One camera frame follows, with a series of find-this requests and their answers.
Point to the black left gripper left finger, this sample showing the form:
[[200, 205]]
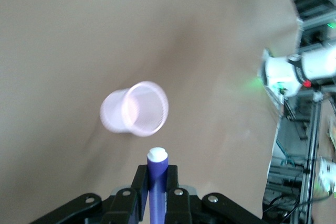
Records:
[[123, 203]]

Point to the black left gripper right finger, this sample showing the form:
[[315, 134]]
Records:
[[181, 205]]

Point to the purple marker pen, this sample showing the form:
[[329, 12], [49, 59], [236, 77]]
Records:
[[157, 171]]

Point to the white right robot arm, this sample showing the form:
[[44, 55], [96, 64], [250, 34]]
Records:
[[278, 74]]

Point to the pink plastic pen holder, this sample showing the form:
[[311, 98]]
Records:
[[115, 113]]

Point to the aluminium frame structure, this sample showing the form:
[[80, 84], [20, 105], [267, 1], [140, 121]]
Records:
[[312, 134]]

